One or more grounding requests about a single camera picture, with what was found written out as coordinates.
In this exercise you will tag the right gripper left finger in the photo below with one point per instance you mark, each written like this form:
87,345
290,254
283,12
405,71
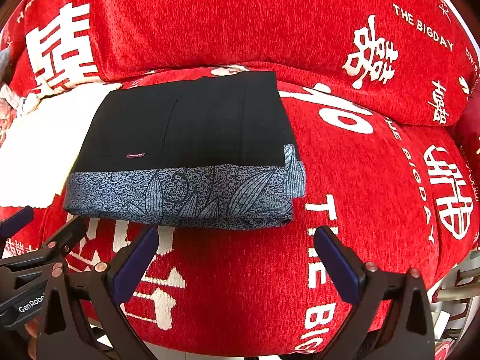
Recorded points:
130,263

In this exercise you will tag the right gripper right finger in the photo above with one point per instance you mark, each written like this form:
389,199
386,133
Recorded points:
341,263

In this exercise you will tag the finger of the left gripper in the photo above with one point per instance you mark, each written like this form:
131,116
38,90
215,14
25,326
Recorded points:
9,227

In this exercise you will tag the black pants with grey waistband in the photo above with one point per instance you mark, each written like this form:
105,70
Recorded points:
217,152

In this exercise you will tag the white shelf with clutter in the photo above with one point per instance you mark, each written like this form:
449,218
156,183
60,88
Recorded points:
455,311

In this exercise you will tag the red embroidered round cushion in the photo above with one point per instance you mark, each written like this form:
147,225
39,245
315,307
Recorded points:
10,103

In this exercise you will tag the dark red pillow gold text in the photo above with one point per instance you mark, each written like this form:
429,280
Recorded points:
467,131

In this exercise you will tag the red sofa cover with characters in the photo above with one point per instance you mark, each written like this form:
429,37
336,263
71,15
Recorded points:
371,88

